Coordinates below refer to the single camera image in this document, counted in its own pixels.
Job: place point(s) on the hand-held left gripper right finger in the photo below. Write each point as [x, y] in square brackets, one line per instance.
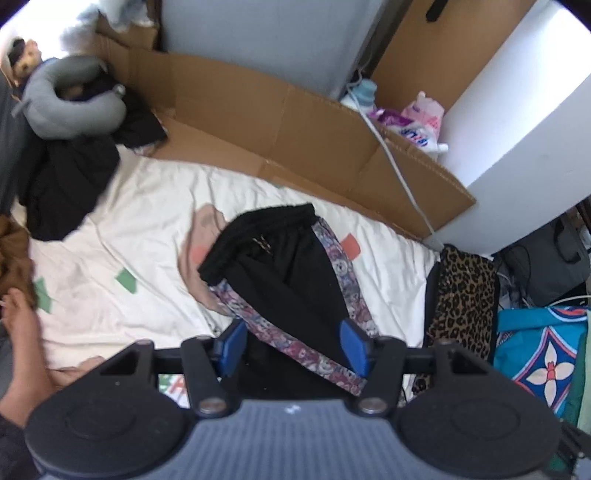
[355, 348]

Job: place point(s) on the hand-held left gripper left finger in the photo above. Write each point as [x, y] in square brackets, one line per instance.
[233, 346]

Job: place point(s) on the black shorts with bear-print trim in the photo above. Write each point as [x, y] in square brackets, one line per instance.
[295, 277]

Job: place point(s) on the pile of black clothes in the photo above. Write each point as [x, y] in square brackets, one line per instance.
[64, 184]

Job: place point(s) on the leopard print garment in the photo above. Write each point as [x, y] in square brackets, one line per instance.
[466, 300]

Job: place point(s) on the cream bear-print bedsheet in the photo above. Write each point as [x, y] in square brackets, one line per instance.
[138, 230]

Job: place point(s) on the blue patterned blanket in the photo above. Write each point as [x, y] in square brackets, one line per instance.
[531, 369]

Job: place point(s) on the grey bag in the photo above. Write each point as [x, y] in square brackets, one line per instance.
[540, 258]

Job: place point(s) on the person's bare foot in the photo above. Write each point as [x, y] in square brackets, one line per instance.
[23, 346]

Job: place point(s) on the folded cardboard sheet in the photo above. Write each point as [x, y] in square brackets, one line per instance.
[277, 124]

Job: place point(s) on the dark green cloth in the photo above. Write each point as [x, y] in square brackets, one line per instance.
[579, 392]

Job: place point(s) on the brown garment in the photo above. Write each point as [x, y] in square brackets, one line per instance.
[14, 249]

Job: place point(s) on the small black garment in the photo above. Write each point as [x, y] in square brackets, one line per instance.
[138, 124]

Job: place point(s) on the pink and white pouch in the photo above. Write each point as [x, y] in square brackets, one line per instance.
[425, 115]

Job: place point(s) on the teal capped bottle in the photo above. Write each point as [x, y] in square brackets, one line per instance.
[364, 92]

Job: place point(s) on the grey neck pillow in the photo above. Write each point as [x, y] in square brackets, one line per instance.
[41, 115]

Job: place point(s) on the tall cardboard panel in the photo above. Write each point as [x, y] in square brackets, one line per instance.
[438, 55]

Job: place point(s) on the dark grey pillow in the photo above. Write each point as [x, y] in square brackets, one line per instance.
[7, 138]

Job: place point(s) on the grey wrapped mattress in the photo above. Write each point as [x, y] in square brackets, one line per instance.
[277, 37]

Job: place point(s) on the small brown bear plush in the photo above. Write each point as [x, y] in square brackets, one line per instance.
[25, 60]

